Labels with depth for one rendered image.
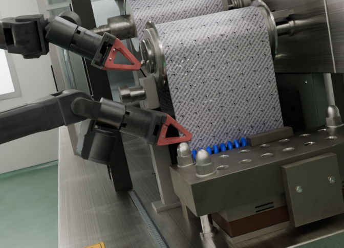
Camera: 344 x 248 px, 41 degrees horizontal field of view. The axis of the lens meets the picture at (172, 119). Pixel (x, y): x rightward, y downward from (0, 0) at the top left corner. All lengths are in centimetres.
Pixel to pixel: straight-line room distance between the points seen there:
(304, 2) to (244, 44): 16
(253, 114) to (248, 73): 9
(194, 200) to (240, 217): 10
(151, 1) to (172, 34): 26
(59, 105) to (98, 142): 11
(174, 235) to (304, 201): 26
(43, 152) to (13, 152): 39
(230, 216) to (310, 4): 48
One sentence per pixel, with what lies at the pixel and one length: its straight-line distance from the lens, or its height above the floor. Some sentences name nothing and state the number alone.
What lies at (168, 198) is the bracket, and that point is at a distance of 108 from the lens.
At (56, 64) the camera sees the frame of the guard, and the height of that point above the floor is 128.
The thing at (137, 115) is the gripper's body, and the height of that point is 114.
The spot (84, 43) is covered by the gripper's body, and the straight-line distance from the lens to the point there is 99.
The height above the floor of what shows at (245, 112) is 109.
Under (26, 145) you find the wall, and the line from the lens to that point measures 659.
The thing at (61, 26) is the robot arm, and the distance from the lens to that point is 100.
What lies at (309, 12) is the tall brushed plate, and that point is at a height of 127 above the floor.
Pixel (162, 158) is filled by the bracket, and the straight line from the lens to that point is 106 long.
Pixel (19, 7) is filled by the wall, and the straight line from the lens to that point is 656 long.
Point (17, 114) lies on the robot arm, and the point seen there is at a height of 120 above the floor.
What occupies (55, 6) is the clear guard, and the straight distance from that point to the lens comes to 199.
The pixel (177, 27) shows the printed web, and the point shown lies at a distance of 99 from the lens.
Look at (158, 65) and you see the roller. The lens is 96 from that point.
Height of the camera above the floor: 126
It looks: 9 degrees down
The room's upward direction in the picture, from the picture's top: 12 degrees counter-clockwise
